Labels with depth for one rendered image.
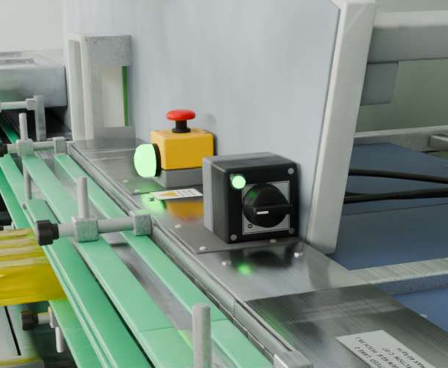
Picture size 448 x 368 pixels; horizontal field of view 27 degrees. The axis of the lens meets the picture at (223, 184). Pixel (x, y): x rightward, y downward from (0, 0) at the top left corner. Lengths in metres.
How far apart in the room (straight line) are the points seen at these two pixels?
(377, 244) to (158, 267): 0.25
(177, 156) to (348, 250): 0.31
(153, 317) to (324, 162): 0.24
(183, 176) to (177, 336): 0.48
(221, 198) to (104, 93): 0.77
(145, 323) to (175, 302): 0.06
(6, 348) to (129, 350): 0.57
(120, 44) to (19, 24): 3.57
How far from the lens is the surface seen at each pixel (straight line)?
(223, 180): 0.93
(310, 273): 0.85
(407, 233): 1.07
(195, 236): 0.98
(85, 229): 1.04
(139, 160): 1.22
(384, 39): 0.93
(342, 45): 0.86
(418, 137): 1.70
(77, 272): 1.19
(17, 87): 2.47
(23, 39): 5.24
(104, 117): 1.69
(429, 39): 0.95
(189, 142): 1.21
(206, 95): 1.25
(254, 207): 0.91
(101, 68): 1.68
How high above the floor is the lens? 1.12
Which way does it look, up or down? 18 degrees down
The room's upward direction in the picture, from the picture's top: 95 degrees counter-clockwise
